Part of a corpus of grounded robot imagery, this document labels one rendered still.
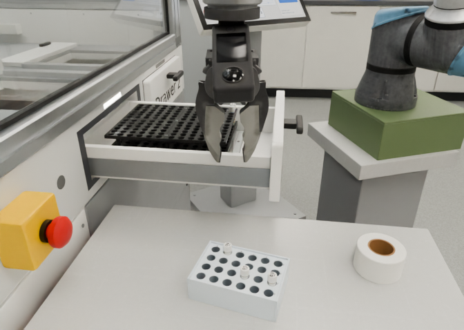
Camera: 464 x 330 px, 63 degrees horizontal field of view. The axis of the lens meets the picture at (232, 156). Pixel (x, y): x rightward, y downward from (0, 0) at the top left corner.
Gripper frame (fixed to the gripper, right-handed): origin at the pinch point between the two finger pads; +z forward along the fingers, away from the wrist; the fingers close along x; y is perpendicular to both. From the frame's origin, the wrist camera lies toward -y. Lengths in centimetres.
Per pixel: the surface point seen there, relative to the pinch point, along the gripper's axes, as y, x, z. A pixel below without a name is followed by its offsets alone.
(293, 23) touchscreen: 119, -29, -3
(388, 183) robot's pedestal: 34, -41, 26
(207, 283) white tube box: -11.7, 3.5, 13.0
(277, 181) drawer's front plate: 3.8, -7.4, 6.7
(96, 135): 18.0, 25.6, 4.5
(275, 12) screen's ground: 117, -20, -7
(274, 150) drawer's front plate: 4.0, -6.7, 1.0
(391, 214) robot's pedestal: 35, -44, 36
